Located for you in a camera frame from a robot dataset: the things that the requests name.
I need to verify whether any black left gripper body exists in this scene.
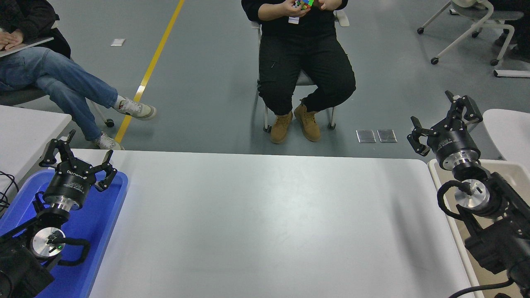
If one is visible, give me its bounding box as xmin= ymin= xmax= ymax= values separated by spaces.
xmin=43 ymin=160 xmax=97 ymax=204

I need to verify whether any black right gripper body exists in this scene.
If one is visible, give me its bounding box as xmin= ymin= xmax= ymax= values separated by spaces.
xmin=426 ymin=119 xmax=481 ymax=163

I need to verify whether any person's right hand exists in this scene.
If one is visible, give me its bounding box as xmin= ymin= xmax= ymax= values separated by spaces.
xmin=282 ymin=0 xmax=310 ymax=17

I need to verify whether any large pale plastic bin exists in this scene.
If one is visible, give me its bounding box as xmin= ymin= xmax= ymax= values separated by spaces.
xmin=428 ymin=159 xmax=530 ymax=298

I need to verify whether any white side table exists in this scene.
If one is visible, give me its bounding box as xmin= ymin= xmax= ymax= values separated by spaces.
xmin=0 ymin=106 xmax=72 ymax=195

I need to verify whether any blue plastic tray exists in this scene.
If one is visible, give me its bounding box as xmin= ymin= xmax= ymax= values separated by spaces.
xmin=0 ymin=169 xmax=129 ymax=298

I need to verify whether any white rounded table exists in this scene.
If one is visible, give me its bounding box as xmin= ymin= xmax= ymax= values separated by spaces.
xmin=468 ymin=109 xmax=530 ymax=170

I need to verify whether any person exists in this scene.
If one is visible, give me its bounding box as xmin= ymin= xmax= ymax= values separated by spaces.
xmin=495 ymin=0 xmax=530 ymax=63
xmin=241 ymin=0 xmax=357 ymax=144
xmin=0 ymin=0 xmax=157 ymax=151

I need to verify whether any silver laptop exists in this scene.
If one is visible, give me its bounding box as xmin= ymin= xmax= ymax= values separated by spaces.
xmin=0 ymin=36 xmax=55 ymax=58

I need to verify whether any thin black cable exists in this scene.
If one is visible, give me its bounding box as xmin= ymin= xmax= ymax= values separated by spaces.
xmin=0 ymin=172 xmax=19 ymax=211

